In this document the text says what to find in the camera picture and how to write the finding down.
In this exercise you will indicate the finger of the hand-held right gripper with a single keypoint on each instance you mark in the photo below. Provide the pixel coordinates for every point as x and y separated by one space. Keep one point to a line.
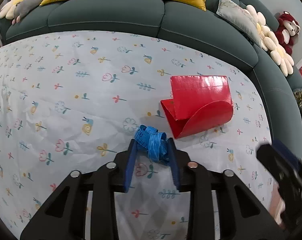
271 157

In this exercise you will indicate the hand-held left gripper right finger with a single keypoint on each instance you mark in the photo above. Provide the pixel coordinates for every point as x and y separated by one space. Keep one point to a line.
174 165

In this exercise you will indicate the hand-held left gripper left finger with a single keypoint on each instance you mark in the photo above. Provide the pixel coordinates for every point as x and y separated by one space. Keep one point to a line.
130 165

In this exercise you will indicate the red white teddy bear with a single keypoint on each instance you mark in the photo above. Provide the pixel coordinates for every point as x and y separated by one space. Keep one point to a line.
288 30

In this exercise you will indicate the blue plastic band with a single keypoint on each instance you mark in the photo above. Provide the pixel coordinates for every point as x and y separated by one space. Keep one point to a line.
153 142

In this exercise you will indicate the grey plush toy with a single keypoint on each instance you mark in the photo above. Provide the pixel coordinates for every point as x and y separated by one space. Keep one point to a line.
29 3

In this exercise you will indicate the light blue embroidered cushion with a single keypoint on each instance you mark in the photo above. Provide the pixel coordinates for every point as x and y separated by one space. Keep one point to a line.
237 13

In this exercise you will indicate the floral light blue tablecloth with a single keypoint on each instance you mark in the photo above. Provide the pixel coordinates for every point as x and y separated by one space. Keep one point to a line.
65 80

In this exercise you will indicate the teal sofa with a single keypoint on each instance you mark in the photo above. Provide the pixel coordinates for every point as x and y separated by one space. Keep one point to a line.
103 15

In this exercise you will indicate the red cardboard box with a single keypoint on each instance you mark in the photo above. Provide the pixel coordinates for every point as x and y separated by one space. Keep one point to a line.
201 102

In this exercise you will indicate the small white flower pillow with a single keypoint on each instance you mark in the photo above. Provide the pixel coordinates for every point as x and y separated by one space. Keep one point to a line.
12 3

